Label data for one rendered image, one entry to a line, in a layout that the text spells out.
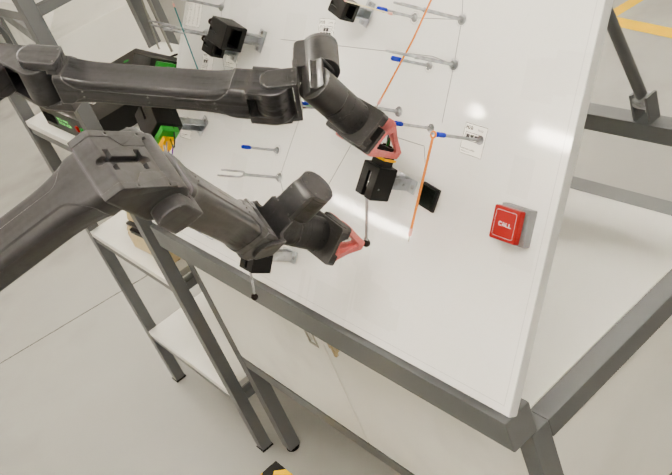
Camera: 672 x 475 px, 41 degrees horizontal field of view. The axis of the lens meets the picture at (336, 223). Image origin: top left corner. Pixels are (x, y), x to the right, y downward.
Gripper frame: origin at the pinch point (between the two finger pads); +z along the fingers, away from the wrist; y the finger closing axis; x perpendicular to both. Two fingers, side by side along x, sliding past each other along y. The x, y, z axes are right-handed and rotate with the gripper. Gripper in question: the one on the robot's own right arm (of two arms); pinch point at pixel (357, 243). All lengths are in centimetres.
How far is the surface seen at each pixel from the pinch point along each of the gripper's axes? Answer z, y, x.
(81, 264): 89, 242, 112
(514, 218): 0.7, -26.2, -16.9
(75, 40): 77, 305, 26
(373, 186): -3.9, -1.8, -10.4
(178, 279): 27, 82, 46
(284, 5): 2, 50, -30
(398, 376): 11.5, -11.2, 18.2
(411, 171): 4.6, 0.1, -14.4
